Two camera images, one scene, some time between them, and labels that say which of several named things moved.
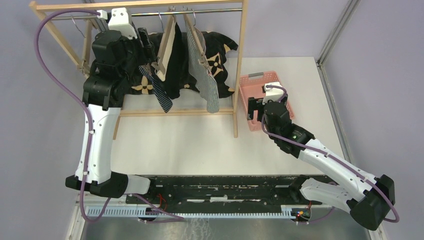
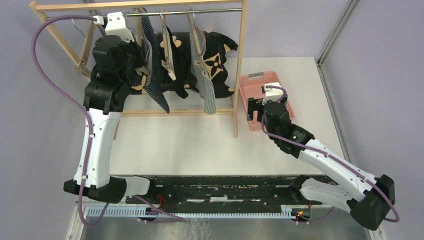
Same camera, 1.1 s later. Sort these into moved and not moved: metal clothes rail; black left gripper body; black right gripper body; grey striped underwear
Moved: black left gripper body
Not moved: black right gripper body; metal clothes rail; grey striped underwear
